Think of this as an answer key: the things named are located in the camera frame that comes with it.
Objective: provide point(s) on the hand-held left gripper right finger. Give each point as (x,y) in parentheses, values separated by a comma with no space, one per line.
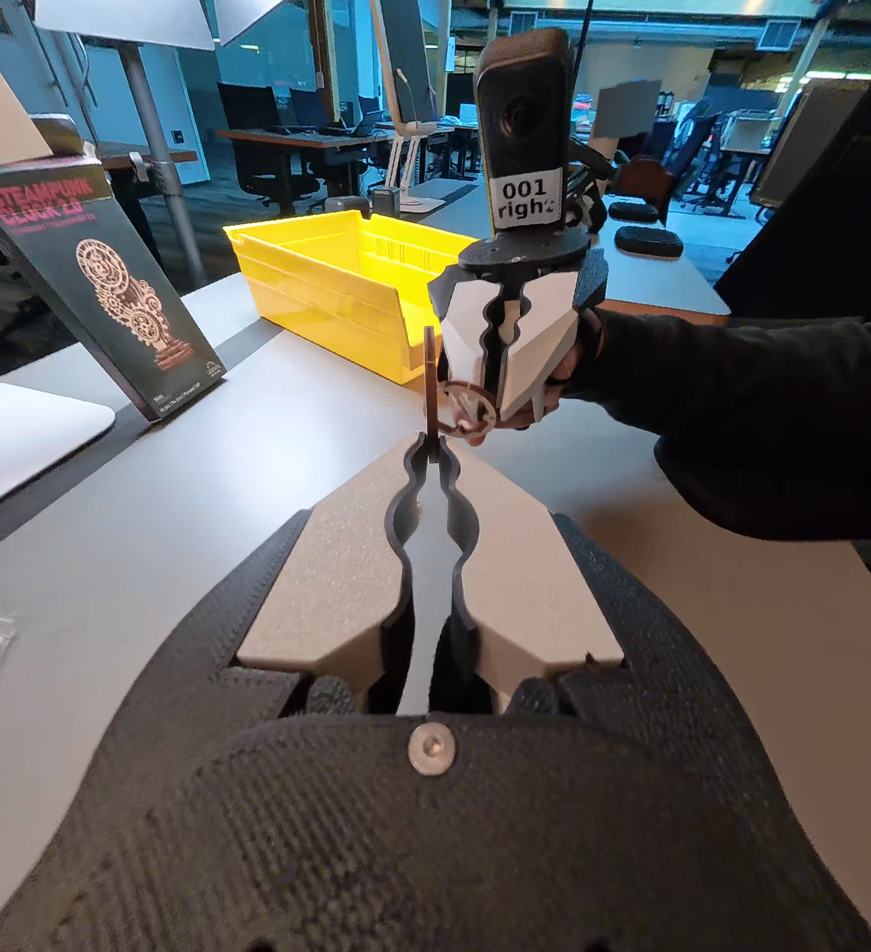
(539,587)

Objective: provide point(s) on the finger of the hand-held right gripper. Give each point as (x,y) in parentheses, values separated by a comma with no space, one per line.
(465,335)
(539,335)

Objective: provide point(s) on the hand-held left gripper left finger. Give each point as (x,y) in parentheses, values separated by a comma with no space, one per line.
(324,587)

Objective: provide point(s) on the brown wooden disc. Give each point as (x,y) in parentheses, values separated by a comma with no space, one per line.
(430,394)

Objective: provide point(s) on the brown wooden spoked wheel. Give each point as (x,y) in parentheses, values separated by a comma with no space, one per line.
(472,429)

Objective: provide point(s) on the person's right forearm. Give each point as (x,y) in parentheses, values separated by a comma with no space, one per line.
(740,416)

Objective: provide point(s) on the grey desk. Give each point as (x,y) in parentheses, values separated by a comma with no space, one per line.
(182,558)

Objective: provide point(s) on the long wooden office desk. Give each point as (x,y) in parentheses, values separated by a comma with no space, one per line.
(294,136)

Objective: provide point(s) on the person's right hand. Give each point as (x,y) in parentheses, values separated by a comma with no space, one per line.
(565,368)

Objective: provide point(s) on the white floor lamp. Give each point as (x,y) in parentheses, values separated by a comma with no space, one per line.
(405,74)

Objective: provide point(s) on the yellow plastic bin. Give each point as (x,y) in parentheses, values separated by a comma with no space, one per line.
(331,327)

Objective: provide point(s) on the black oval pad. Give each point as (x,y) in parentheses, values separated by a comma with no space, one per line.
(632,212)
(647,242)

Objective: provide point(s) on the grey wood-edged table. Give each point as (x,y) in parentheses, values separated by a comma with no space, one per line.
(666,282)

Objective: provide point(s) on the black office chair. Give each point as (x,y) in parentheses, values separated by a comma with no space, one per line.
(257,119)

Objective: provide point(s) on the black monitor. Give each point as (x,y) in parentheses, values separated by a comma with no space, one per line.
(807,149)

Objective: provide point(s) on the white lamp panel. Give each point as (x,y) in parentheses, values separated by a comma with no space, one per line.
(246,18)
(130,22)

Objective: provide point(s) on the white stand base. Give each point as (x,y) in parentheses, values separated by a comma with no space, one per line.
(26,439)

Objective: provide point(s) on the grey metal pole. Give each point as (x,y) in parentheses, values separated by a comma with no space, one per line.
(160,163)

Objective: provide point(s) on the black puzzle box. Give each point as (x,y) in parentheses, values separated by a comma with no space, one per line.
(108,297)

